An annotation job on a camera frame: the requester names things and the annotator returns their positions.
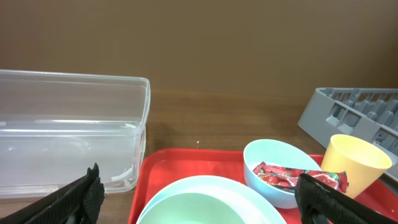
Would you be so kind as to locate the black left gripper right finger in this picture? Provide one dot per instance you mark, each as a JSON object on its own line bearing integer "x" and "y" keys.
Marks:
{"x": 318, "y": 203}

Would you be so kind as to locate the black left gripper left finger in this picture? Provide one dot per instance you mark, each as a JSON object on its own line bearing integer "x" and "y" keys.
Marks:
{"x": 78, "y": 202}

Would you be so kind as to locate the red snack wrapper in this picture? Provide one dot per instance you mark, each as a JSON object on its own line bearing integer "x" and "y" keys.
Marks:
{"x": 286, "y": 179}

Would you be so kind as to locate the yellow plastic cup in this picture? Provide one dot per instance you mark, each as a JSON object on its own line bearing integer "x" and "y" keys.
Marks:
{"x": 362, "y": 162}

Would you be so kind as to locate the light blue bowl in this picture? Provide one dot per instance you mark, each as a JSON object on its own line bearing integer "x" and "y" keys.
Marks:
{"x": 276, "y": 153}

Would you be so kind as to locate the mint green bowl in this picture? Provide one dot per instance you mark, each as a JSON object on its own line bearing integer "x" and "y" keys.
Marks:
{"x": 190, "y": 208}

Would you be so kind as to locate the grey dishwasher rack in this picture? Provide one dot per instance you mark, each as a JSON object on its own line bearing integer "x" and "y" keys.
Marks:
{"x": 366, "y": 113}

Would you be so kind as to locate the light blue plate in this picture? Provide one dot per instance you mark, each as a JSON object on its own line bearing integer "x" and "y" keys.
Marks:
{"x": 250, "y": 205}

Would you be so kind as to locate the clear plastic bin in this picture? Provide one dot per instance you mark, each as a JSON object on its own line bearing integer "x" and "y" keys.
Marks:
{"x": 54, "y": 126}

